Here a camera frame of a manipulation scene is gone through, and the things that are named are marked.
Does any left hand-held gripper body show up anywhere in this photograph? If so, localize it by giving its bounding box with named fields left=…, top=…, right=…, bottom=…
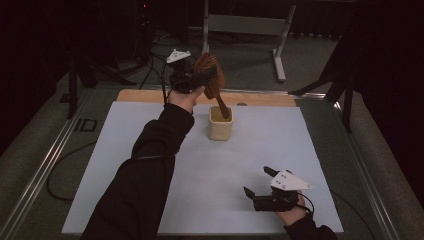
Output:
left=165, top=49, right=203, bottom=95

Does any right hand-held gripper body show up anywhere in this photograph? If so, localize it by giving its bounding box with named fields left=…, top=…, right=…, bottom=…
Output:
left=252, top=168, right=314, bottom=213

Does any brown wooden hairbrush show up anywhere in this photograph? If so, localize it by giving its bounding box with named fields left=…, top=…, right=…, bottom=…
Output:
left=193, top=51, right=232, bottom=121

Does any beige square cup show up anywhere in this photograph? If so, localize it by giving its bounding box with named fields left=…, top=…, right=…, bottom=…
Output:
left=207, top=105, right=234, bottom=142

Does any person's left hand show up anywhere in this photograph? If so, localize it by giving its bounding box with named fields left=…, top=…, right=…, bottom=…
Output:
left=167, top=85, right=206, bottom=115

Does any person's right hand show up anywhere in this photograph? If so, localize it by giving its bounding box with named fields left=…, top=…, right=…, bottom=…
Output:
left=275, top=190, right=313, bottom=228

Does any white table mat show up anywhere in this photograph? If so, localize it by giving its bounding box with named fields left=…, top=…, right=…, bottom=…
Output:
left=61, top=100, right=345, bottom=236

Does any white metal stand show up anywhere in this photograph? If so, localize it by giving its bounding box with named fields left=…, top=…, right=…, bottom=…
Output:
left=198, top=0, right=298, bottom=84

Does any dark equipment rack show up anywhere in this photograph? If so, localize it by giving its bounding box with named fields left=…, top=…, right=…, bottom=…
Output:
left=99, top=0, right=156, bottom=66

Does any black metal stand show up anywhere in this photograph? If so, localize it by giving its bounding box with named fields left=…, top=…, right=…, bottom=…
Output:
left=288, top=19, right=357, bottom=134
left=65, top=54, right=138, bottom=120

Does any metal floor rail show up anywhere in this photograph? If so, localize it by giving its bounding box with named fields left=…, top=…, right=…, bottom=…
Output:
left=96, top=84, right=327, bottom=100
left=0, top=88, right=94, bottom=240
left=332, top=100, right=402, bottom=240

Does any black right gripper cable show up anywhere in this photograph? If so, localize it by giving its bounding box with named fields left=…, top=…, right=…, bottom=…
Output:
left=299, top=189, right=377, bottom=240

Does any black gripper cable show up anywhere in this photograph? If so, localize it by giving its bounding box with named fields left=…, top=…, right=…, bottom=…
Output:
left=45, top=61, right=181, bottom=203
left=299, top=189, right=377, bottom=240

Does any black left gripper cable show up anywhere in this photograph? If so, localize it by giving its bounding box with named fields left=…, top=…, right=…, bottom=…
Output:
left=45, top=61, right=181, bottom=203

